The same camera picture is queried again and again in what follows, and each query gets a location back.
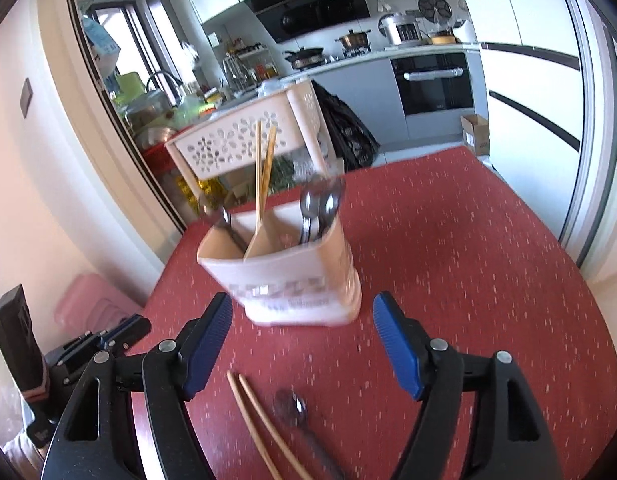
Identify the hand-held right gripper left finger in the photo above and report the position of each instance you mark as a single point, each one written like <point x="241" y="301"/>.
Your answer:
<point x="208" y="345"/>

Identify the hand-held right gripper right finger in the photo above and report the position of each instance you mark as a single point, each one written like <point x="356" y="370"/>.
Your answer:
<point x="396" y="347"/>

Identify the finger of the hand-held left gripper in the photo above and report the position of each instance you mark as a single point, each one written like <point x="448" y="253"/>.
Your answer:
<point x="126" y="332"/>

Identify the pale pink utensil holder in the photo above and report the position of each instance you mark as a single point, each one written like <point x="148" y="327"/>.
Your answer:
<point x="288" y="270"/>

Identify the person's left forearm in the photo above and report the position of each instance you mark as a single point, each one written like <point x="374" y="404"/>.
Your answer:
<point x="21" y="452"/>

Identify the cardboard box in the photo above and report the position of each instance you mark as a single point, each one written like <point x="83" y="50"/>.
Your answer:
<point x="236" y="195"/>
<point x="476" y="135"/>

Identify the golden foil packages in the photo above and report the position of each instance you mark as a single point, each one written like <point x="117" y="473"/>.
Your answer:
<point x="198" y="192"/>

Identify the red plastic crate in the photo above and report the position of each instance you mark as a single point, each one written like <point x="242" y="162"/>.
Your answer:
<point x="158" y="159"/>

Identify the green vegetables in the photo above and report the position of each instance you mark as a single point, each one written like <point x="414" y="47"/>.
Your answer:
<point x="281" y="172"/>

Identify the floral plastic basket trolley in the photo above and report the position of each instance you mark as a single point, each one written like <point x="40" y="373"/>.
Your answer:
<point x="228" y="140"/>

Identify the black plastic bag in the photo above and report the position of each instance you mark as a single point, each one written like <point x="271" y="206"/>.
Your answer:
<point x="348" y="130"/>

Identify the kitchen faucet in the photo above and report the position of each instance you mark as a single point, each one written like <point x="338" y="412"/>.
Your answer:
<point x="161" y="80"/>

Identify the black built-in oven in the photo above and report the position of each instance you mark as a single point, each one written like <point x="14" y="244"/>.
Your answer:
<point x="433" y="90"/>

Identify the spice rack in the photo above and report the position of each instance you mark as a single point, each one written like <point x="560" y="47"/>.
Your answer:
<point x="248" y="67"/>

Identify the blue printed plastic bag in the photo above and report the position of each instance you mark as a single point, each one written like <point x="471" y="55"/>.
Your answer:
<point x="101" y="45"/>

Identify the black wok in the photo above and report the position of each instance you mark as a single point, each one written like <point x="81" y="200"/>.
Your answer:
<point x="304" y="56"/>

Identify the steel pot with lid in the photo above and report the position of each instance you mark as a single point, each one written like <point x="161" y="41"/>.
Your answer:
<point x="353" y="40"/>

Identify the bamboo steamer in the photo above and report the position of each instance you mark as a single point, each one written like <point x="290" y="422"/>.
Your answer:
<point x="443" y="36"/>

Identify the white refrigerator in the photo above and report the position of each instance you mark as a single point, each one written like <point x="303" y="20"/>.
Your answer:
<point x="528" y="60"/>

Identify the silver rice cooker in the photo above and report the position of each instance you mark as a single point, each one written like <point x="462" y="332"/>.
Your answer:
<point x="399" y="30"/>

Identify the small white appliance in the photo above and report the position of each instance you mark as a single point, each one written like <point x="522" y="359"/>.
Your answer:
<point x="463" y="31"/>

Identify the round dark divided pan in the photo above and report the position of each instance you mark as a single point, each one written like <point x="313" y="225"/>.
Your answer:
<point x="434" y="7"/>

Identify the black range hood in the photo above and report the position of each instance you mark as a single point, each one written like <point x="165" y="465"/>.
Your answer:
<point x="313" y="7"/>

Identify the dark wall switch panel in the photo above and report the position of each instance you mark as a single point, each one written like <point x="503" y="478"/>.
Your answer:
<point x="26" y="97"/>

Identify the white wall outlet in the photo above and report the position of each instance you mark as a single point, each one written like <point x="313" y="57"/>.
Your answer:
<point x="214" y="39"/>

